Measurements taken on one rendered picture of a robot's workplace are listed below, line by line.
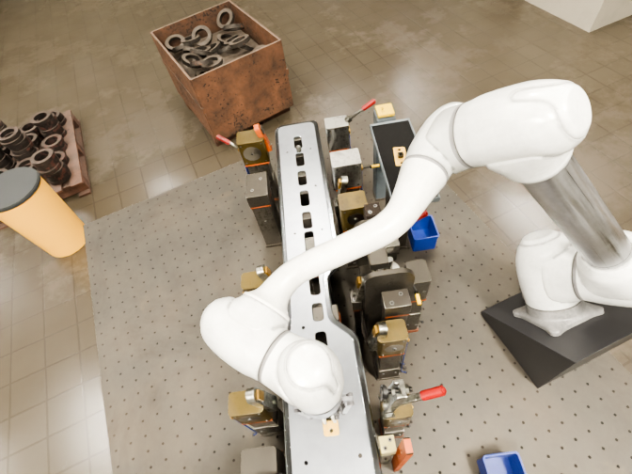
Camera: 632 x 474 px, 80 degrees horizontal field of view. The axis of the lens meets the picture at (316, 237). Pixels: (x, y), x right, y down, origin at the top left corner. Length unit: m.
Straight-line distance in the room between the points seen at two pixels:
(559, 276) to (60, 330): 2.62
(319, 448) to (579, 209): 0.79
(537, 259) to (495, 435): 0.55
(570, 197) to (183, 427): 1.29
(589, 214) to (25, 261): 3.23
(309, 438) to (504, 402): 0.66
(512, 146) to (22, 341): 2.82
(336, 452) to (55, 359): 2.06
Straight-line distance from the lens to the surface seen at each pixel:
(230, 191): 1.92
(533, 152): 0.76
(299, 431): 1.06
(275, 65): 3.12
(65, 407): 2.63
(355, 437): 1.05
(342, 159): 1.35
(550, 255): 1.26
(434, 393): 0.93
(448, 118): 0.82
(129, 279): 1.83
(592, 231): 1.01
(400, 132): 1.37
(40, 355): 2.87
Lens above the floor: 2.04
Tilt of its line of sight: 55 degrees down
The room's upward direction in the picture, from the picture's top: 12 degrees counter-clockwise
